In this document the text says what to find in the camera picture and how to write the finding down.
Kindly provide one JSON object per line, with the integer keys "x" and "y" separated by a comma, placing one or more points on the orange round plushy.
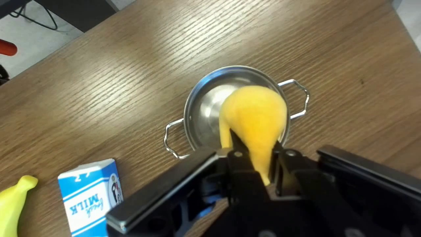
{"x": 256, "y": 119}

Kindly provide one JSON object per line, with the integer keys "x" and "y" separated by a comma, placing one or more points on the orange black clamp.
{"x": 6, "y": 48}

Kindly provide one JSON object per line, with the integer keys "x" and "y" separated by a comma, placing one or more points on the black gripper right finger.
{"x": 286, "y": 176}

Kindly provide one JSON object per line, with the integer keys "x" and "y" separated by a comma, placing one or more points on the yellow toy banana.
{"x": 10, "y": 206}

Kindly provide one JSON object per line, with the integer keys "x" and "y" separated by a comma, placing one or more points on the small steel pot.
{"x": 203, "y": 112}

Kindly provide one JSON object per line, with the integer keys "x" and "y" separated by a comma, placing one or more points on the blue white milk carton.
{"x": 86, "y": 198}

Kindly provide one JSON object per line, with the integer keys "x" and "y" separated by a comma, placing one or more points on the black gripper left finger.
{"x": 236, "y": 176}

